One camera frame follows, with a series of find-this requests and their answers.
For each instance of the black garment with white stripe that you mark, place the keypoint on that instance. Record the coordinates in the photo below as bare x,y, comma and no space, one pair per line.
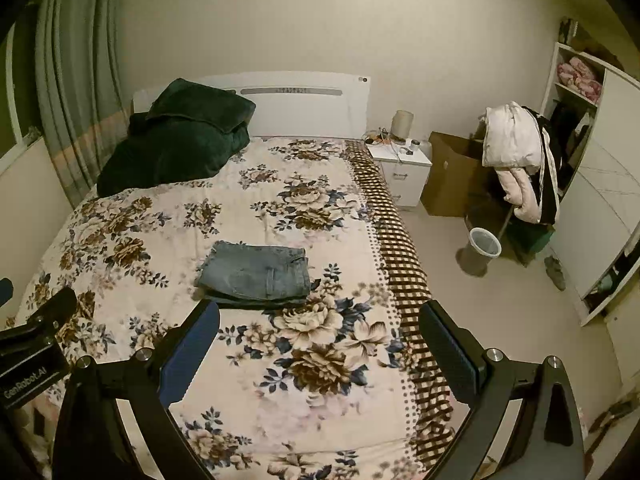
550,160

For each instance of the pink folded bedding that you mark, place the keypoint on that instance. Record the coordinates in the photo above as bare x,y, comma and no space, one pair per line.
580,76

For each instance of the grey waste bin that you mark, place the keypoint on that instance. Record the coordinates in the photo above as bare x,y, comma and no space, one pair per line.
481,250

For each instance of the white bed headboard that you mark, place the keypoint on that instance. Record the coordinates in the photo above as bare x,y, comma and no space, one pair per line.
280,105

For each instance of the green storage box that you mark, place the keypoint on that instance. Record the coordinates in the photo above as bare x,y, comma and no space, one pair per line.
532,237

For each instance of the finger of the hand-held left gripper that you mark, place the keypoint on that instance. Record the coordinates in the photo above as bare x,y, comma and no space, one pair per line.
47,312

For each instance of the dark green blanket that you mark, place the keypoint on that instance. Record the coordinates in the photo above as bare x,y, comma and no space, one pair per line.
175,140

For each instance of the green striped curtain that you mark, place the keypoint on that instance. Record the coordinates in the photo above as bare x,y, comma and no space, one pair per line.
75,85

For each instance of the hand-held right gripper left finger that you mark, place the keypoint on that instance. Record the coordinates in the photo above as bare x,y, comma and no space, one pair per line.
192,347

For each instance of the beige table lamp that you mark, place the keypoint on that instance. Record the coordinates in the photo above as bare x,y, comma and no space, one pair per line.
402,123

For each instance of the blue denim pants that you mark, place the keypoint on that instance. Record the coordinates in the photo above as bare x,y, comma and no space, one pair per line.
257,272

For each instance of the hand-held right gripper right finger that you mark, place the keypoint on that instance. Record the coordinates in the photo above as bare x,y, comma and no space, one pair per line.
450,347

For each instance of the grey slipper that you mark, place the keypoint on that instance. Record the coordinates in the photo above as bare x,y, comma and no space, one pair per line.
555,271

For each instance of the floral bed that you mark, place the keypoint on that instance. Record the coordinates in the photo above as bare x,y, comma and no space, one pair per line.
240,300

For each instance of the white wardrobe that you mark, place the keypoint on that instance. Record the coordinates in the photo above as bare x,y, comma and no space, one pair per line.
595,185

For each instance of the brown cardboard box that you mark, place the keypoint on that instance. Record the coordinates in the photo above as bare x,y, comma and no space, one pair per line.
452,175

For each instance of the white nightstand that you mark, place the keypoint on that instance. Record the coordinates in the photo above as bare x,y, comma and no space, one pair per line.
402,167

